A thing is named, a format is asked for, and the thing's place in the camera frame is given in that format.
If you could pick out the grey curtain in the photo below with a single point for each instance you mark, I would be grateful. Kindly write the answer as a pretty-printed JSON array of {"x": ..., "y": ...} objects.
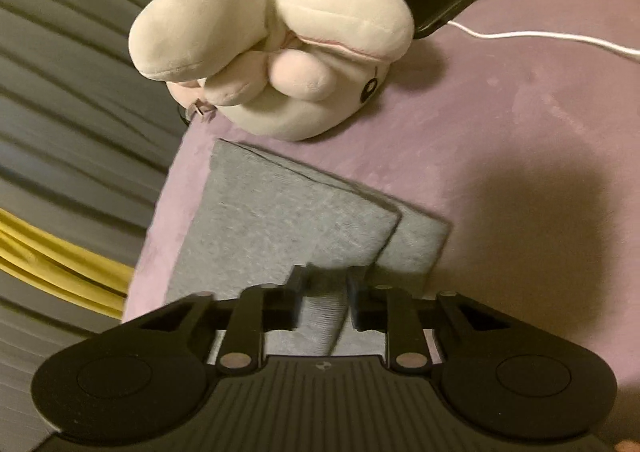
[
  {"x": 75, "y": 57},
  {"x": 35, "y": 342}
]

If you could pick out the white and pink plush toy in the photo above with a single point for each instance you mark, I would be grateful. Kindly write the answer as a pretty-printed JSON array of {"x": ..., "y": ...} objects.
[{"x": 280, "y": 32}]

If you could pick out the purple fleece blanket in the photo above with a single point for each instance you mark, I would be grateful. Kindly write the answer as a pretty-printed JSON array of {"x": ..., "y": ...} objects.
[{"x": 515, "y": 157}]

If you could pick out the grey pants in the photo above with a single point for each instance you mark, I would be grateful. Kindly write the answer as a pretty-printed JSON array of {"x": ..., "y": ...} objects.
[{"x": 300, "y": 222}]

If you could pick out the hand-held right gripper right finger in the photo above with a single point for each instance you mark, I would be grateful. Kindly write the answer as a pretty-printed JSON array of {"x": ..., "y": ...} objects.
[{"x": 361, "y": 302}]

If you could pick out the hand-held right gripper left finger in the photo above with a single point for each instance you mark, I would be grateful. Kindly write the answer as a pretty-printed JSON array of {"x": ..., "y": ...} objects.
[{"x": 299, "y": 297}]

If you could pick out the yellow curtain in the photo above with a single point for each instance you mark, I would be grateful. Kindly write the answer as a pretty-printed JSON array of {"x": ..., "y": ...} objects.
[{"x": 55, "y": 262}]

